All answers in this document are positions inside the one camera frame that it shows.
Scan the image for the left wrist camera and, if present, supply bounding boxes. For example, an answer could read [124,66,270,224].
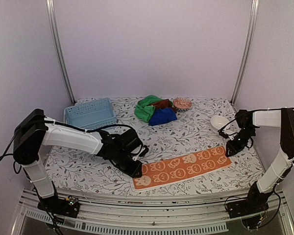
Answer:
[132,145,149,161]

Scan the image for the white bowl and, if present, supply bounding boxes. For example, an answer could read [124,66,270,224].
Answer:
[210,116,235,135]

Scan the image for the aluminium frame post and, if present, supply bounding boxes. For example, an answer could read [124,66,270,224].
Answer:
[230,0,259,106]
[46,0,76,104]

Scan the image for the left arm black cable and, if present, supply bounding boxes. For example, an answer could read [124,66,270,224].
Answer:
[0,117,133,169]

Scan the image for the front aluminium rail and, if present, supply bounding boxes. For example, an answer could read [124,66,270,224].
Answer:
[11,188,294,235]

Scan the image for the green towel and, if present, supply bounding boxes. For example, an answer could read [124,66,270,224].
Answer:
[134,95,162,122]

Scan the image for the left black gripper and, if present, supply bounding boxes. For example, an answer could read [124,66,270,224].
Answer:
[113,149,143,179]

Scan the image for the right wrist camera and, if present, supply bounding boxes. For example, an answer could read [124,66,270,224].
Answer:
[218,129,235,140]

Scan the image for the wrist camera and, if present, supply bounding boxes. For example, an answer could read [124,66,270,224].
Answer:
[218,129,235,140]
[132,145,149,161]

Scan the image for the right aluminium frame post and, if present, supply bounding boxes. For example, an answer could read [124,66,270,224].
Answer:
[230,0,259,106]

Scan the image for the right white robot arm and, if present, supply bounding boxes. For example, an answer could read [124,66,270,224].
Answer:
[225,108,294,213]

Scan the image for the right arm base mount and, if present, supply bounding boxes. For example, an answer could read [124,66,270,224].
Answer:
[224,182,273,230]

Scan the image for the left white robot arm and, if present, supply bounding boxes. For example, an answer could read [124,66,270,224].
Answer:
[13,109,148,212]

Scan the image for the red patterned bowl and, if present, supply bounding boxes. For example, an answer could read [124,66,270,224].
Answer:
[173,97,192,112]

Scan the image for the orange bunny towel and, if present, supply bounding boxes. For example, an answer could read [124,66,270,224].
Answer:
[131,146,232,190]

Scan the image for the left aluminium frame post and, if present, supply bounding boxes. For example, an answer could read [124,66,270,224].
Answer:
[46,0,76,104]

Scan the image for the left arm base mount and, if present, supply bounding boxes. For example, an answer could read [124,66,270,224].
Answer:
[37,192,80,218]

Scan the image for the dark red towel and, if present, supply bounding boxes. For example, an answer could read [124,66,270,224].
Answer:
[150,99,172,109]

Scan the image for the blue towel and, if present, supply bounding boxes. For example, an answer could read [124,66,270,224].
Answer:
[149,108,177,126]

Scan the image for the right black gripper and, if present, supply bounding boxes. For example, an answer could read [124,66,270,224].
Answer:
[226,128,256,157]

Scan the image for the light blue plastic basket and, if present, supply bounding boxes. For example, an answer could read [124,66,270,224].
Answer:
[63,98,117,129]

